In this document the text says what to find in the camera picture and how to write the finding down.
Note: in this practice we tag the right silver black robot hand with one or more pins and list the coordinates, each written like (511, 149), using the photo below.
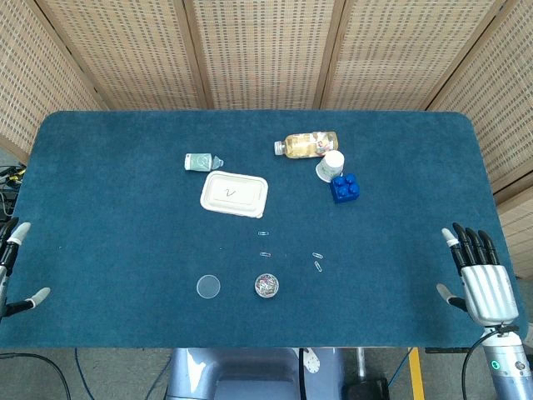
(490, 291)

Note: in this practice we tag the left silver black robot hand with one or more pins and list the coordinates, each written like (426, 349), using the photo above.
(12, 246)

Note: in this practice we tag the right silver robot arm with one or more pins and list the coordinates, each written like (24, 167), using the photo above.
(506, 366)

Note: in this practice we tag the blue carpet table cover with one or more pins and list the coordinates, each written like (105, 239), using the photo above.
(125, 250)

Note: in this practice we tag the metal pole with black foot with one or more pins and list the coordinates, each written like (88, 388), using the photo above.
(366, 389)

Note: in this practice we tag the blue plastic building block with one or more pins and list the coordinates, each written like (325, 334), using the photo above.
(345, 189)

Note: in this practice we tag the clear round plastic lid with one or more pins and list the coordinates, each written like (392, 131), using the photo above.
(208, 287)

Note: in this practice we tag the white floral paper cup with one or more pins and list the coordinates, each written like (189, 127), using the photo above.
(331, 166)

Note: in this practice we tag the green white tissue pack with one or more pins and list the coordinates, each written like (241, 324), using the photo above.
(200, 162)

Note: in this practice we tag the round container of clips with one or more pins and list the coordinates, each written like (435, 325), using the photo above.
(267, 286)

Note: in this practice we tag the white rectangular tray lid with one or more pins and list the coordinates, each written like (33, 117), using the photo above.
(233, 193)

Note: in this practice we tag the clear bottle with yellow drink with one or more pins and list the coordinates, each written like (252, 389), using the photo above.
(306, 145)

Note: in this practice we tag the blue grey robot torso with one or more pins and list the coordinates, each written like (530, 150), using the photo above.
(233, 375)

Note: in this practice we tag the woven bamboo folding screen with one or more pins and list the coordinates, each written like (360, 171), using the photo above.
(266, 50)

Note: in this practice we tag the white perforated bracket plate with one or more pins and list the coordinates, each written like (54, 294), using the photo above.
(311, 361)

